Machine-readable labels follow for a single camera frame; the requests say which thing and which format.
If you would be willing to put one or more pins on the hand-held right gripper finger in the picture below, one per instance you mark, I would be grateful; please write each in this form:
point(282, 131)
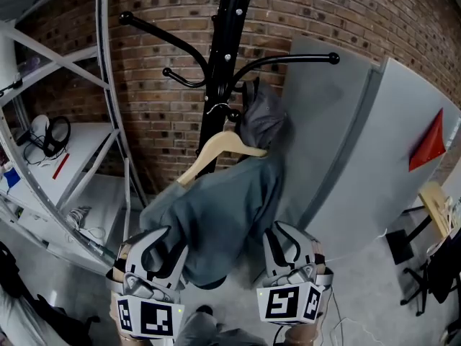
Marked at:
point(271, 254)
point(300, 243)

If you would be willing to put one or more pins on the person's right hand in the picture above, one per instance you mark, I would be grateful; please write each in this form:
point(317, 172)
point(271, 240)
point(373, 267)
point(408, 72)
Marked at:
point(320, 254)

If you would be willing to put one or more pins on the person's left hand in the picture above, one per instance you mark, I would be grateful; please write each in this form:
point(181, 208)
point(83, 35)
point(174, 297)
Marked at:
point(121, 260)

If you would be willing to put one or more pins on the grey-blue garment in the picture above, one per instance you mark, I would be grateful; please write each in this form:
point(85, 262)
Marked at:
point(216, 215)

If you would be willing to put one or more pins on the red ruler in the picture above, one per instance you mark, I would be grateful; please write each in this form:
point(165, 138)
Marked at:
point(60, 167)

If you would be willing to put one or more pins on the white power adapter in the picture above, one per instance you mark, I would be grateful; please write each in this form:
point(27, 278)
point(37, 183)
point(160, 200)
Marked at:
point(93, 233)

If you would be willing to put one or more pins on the grey cap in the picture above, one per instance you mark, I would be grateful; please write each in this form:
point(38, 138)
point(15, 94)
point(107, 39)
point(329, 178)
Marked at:
point(262, 117)

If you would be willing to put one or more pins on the grey metal post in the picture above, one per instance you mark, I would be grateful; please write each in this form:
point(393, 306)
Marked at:
point(107, 67)

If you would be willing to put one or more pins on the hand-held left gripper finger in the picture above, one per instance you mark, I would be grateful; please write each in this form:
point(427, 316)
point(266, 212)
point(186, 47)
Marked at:
point(176, 269)
point(135, 256)

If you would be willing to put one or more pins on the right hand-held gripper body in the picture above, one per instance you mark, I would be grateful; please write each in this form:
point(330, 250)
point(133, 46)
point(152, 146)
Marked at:
point(288, 301)

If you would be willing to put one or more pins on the black office chair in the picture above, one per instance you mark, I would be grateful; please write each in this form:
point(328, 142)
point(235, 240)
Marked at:
point(441, 276)

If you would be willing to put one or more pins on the person's grey trouser leg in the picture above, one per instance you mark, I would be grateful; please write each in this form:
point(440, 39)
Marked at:
point(216, 333)

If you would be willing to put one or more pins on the black floor box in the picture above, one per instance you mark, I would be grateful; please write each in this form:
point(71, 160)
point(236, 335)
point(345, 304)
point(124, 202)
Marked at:
point(399, 247)

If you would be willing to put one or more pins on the wooden hanger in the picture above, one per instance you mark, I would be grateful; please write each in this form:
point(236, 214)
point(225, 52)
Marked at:
point(216, 144)

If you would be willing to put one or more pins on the black headphones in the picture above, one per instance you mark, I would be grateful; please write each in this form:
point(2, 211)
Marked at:
point(57, 135)

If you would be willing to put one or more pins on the red triangular flag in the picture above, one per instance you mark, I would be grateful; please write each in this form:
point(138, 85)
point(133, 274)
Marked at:
point(428, 150)

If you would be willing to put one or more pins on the white metal shelf unit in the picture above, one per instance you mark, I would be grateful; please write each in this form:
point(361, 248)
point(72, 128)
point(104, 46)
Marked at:
point(90, 142)

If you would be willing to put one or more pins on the person's right forearm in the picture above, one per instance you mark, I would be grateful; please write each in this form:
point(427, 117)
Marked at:
point(300, 335)

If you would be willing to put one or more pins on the person's black shoe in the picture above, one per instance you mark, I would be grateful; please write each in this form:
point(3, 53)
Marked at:
point(204, 310)

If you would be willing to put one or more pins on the black bag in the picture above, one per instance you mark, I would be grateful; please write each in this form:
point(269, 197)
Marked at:
point(21, 283)

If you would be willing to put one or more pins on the large grey panel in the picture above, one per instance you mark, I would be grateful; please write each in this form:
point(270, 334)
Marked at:
point(381, 157)

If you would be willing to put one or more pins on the black metal coat rack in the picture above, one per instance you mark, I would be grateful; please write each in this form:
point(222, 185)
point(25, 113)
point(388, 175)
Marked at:
point(219, 67)

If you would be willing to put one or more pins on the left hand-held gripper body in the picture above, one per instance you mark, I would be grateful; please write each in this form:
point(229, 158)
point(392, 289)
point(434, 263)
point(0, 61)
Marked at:
point(155, 315)

